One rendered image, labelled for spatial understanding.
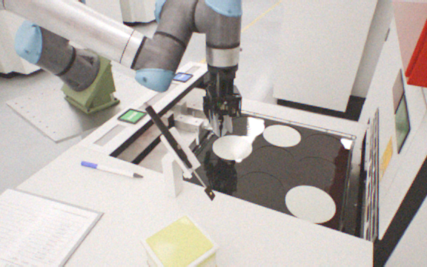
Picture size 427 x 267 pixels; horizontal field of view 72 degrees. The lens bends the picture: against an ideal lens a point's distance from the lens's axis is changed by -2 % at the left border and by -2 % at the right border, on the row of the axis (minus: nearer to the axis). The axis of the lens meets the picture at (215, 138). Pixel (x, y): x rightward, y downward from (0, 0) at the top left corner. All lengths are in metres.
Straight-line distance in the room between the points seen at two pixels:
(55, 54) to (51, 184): 0.53
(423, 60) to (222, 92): 0.42
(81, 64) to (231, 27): 0.62
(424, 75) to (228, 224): 0.34
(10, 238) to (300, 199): 0.53
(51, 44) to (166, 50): 0.51
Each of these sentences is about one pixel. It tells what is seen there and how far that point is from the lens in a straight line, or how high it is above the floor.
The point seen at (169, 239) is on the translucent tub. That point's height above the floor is 1.03.
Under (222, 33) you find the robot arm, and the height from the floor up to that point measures 1.19.
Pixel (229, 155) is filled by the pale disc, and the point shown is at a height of 0.90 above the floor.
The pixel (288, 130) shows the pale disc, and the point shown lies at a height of 0.90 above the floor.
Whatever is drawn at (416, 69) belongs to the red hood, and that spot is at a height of 1.24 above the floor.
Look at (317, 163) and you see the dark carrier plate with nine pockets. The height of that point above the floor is 0.90.
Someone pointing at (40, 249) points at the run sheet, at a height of 0.97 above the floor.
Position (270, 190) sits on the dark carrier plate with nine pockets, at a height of 0.90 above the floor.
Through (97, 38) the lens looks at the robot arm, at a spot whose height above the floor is 1.19.
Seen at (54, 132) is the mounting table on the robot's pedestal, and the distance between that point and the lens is 1.09.
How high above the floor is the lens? 1.37
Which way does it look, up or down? 36 degrees down
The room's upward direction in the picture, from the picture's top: straight up
